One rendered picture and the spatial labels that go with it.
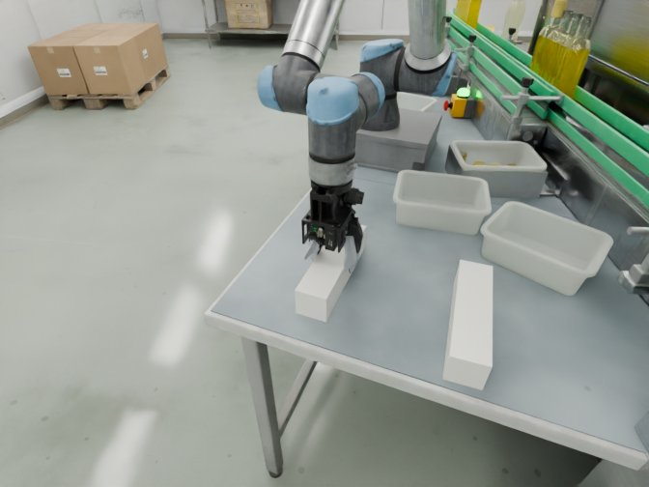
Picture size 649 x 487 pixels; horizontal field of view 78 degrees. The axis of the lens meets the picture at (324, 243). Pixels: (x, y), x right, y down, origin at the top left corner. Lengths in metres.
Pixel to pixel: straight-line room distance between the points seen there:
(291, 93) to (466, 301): 0.47
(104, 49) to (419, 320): 3.95
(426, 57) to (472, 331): 0.70
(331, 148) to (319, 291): 0.26
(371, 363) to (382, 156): 0.70
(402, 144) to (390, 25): 6.10
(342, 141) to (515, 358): 0.46
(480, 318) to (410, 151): 0.62
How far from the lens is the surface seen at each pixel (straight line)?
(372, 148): 1.22
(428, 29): 1.06
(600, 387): 0.79
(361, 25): 7.22
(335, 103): 0.59
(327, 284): 0.73
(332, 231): 0.67
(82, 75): 4.53
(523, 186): 1.19
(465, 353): 0.66
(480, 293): 0.76
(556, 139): 1.30
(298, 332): 0.73
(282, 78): 0.75
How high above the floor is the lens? 1.31
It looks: 38 degrees down
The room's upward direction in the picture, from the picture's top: straight up
